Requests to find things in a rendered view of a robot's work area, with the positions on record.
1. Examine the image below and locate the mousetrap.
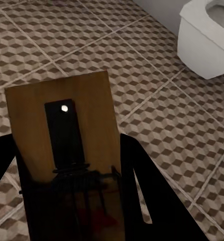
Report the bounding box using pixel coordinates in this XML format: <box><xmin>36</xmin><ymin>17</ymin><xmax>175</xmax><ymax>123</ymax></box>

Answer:
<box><xmin>4</xmin><ymin>70</ymin><xmax>126</xmax><ymax>241</ymax></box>

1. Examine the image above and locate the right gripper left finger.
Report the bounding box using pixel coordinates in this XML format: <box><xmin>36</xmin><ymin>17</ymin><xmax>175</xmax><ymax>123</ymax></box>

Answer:
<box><xmin>0</xmin><ymin>134</ymin><xmax>16</xmax><ymax>180</ymax></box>

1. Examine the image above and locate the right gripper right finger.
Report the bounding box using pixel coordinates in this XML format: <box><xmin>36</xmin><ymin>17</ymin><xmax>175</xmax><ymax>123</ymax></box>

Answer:
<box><xmin>120</xmin><ymin>134</ymin><xmax>209</xmax><ymax>241</ymax></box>

